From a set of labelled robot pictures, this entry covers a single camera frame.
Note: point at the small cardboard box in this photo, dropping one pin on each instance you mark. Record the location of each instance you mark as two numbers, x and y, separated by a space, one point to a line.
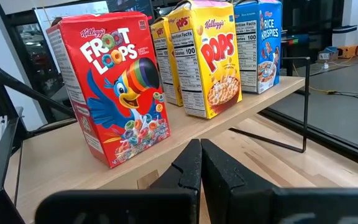
326 55

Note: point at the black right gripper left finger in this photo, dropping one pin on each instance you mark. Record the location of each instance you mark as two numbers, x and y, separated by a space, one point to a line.
185 174

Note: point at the red Froot Loops cereal box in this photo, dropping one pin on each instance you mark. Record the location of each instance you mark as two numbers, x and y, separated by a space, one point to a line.
110 93

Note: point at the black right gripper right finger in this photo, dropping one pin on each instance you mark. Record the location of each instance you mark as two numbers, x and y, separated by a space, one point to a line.
222 186

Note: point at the yellow power box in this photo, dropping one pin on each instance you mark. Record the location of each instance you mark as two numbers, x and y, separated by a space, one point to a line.
348 51

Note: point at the black computer monitor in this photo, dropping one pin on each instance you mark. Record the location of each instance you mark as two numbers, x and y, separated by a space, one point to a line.
129 7

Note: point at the yellow Corn Pops cereal box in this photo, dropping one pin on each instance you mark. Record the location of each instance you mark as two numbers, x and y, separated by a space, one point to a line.
210 62
163 62

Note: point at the wooden shelf with black frame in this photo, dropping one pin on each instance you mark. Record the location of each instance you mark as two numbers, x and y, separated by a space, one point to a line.
57 155

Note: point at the blue Rice Krispies cereal box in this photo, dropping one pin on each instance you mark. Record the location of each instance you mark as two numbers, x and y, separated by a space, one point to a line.
259 46

